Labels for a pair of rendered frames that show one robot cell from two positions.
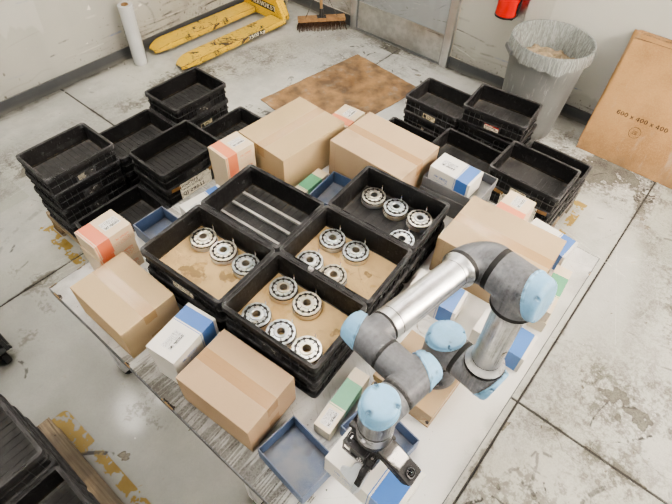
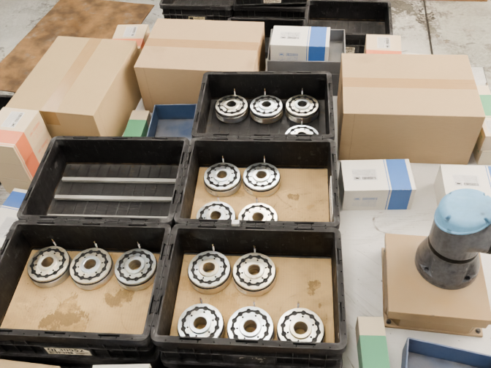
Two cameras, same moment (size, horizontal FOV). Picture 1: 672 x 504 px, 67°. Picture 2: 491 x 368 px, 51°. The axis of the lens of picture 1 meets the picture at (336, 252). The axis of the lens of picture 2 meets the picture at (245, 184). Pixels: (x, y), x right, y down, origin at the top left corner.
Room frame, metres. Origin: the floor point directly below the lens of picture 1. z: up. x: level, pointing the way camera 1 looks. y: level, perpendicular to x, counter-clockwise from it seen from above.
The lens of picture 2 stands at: (0.40, 0.38, 1.92)
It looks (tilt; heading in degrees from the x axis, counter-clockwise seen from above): 49 degrees down; 334
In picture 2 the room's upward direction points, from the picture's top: 5 degrees counter-clockwise
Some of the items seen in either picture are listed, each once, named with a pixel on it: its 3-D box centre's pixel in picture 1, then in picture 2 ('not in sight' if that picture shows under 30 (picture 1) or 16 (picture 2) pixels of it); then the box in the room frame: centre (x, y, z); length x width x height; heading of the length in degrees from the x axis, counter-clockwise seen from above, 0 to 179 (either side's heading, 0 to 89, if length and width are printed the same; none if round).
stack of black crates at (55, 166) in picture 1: (80, 181); not in sight; (2.07, 1.46, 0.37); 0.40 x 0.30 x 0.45; 142
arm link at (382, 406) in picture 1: (379, 411); not in sight; (0.38, -0.10, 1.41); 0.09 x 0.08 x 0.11; 135
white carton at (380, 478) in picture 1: (373, 471); not in sight; (0.37, -0.11, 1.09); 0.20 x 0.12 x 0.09; 52
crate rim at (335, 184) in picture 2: (346, 252); (259, 181); (1.19, -0.04, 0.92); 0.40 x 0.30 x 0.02; 57
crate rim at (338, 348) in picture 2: (294, 307); (251, 282); (0.94, 0.13, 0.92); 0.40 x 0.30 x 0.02; 57
